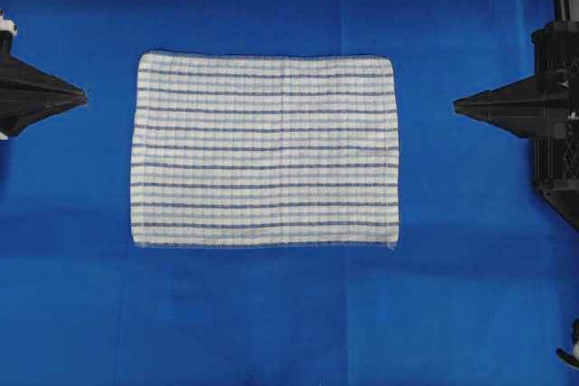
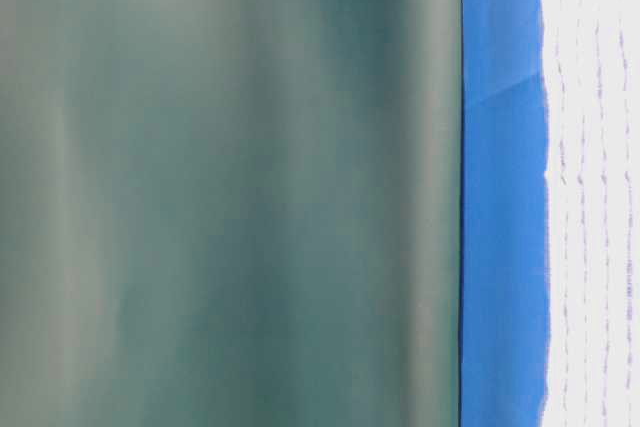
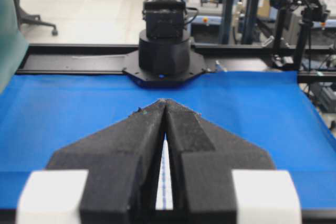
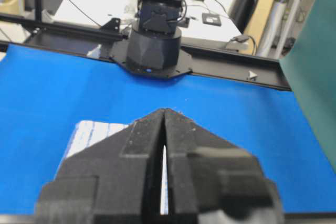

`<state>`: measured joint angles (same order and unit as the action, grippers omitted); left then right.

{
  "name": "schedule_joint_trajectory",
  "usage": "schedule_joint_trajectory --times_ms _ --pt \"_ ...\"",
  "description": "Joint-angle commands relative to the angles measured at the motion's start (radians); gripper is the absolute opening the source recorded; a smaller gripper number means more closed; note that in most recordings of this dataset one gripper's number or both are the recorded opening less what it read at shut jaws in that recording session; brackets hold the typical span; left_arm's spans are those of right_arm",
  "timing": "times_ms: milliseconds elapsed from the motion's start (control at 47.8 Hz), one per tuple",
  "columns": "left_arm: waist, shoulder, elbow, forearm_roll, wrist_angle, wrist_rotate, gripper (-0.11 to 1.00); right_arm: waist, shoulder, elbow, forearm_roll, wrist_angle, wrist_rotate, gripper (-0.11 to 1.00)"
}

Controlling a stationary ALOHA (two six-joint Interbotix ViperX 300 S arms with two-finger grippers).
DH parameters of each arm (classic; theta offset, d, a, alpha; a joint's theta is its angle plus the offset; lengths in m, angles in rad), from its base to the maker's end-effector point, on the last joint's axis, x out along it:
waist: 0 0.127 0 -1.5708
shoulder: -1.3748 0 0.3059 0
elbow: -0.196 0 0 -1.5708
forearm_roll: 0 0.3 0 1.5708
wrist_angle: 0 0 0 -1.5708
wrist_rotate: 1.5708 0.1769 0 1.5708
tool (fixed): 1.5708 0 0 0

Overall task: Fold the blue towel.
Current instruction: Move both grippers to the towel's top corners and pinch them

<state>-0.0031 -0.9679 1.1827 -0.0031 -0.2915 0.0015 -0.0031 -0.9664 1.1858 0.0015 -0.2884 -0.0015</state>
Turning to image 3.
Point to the white blue-striped towel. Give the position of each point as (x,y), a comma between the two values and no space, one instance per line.
(164,196)

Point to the black camera stand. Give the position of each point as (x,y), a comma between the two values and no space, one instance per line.
(313,11)

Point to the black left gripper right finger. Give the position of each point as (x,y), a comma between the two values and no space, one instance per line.
(219,177)

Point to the green backdrop curtain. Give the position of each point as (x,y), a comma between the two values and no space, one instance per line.
(13,44)

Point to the black table frame rail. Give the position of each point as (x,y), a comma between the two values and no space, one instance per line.
(108,60)

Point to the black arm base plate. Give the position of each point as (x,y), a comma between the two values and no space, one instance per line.
(146,79)

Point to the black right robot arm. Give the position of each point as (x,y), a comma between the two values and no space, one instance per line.
(164,49)

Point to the blue table cloth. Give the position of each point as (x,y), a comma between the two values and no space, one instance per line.
(41,113)

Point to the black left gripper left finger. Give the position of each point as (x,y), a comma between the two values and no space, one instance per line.
(109,176)

